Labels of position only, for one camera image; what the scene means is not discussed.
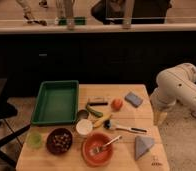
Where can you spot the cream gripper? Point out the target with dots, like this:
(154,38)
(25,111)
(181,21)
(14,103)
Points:
(159,116)

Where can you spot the blue sponge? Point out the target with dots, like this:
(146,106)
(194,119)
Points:
(133,99)

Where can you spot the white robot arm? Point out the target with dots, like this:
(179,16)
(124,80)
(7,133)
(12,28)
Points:
(174,84)

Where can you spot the white cup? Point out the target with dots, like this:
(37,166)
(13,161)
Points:
(84,127)

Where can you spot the small dark metal cup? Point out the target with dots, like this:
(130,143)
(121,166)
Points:
(82,114)

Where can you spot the green plastic cup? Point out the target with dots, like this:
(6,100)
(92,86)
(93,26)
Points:
(34,140)

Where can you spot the grey folded cloth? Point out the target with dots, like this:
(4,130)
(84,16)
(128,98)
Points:
(143,145)

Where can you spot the orange fruit toy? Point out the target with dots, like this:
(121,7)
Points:
(116,104)

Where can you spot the green cucumber toy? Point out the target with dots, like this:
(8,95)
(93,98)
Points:
(94,112)

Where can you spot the yellow banana toy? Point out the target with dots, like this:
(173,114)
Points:
(101,120)

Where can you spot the metal fork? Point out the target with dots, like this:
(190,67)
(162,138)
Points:
(105,145)

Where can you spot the orange bowl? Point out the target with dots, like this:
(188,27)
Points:
(95,140)

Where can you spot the dark bowl with nuts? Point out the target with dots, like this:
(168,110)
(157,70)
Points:
(59,141)

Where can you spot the green plastic tray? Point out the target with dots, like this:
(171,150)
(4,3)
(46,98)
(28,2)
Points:
(56,103)

